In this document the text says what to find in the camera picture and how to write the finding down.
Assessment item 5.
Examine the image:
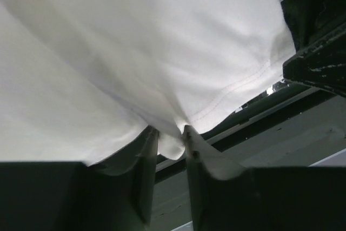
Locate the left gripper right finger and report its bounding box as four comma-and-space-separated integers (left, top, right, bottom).
183, 126, 345, 230

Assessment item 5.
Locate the white printed t-shirt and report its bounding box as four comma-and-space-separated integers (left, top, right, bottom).
1, 0, 295, 165

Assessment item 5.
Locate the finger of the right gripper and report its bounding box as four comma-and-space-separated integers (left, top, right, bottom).
283, 23, 345, 97

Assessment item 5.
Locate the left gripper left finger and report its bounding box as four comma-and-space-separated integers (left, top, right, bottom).
1, 127, 158, 230

